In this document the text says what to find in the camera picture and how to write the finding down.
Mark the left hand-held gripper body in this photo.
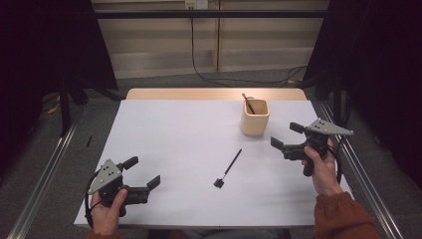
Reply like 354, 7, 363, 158
87, 158, 150, 218

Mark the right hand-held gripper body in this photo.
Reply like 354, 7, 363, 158
281, 118, 354, 177

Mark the cream square ceramic cup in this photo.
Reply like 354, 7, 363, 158
240, 98, 271, 137

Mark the thin brush with orange ferrule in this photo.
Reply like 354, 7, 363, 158
241, 93, 256, 116

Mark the person's left hand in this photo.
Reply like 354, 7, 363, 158
90, 188, 128, 237

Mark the person's right hand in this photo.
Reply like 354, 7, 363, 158
302, 138, 343, 197

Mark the black flat brush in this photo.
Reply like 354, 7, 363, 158
213, 148, 243, 189

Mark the black metal stand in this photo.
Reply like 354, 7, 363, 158
59, 75, 73, 137

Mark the black curtain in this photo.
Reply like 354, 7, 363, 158
0, 0, 119, 177
303, 0, 422, 190

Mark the light wooden table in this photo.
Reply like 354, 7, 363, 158
124, 88, 308, 102

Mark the black horizontal bar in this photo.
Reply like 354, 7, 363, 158
94, 9, 328, 20

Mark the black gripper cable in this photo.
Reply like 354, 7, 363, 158
326, 144, 343, 185
84, 168, 102, 229

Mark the aluminium rail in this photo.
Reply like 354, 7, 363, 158
317, 102, 404, 239
6, 103, 88, 239

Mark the black power cable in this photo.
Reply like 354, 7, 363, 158
190, 7, 309, 86

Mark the white wall socket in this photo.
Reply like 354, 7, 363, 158
184, 0, 209, 10

